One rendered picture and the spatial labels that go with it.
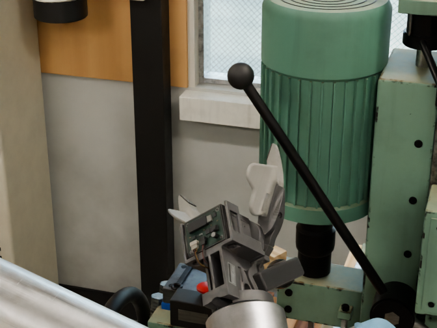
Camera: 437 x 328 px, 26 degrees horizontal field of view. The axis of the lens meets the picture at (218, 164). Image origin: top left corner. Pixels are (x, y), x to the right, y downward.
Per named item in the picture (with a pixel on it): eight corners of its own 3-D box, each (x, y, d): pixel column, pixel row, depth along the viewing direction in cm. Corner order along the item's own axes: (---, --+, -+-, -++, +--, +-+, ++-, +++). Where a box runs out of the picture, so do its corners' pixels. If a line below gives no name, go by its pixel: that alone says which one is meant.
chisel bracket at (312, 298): (285, 301, 154) (287, 256, 151) (371, 315, 150) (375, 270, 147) (274, 326, 148) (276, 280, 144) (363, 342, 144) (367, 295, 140)
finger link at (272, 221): (287, 186, 110) (261, 257, 109) (294, 191, 111) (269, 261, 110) (257, 180, 113) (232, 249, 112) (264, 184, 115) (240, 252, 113)
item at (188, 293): (179, 281, 164) (179, 254, 162) (240, 291, 161) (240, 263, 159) (152, 322, 153) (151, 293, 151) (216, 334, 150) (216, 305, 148)
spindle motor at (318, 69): (274, 168, 151) (279, -25, 138) (385, 183, 146) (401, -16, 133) (244, 218, 136) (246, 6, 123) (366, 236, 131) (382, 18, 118)
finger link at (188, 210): (157, 182, 118) (198, 216, 111) (187, 198, 122) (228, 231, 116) (143, 203, 118) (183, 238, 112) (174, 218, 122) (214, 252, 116)
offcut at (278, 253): (261, 272, 179) (261, 250, 177) (273, 265, 181) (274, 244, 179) (273, 278, 177) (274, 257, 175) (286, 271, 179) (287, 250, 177)
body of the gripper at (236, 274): (227, 193, 107) (244, 289, 101) (271, 217, 113) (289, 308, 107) (176, 220, 111) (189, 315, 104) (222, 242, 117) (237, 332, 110)
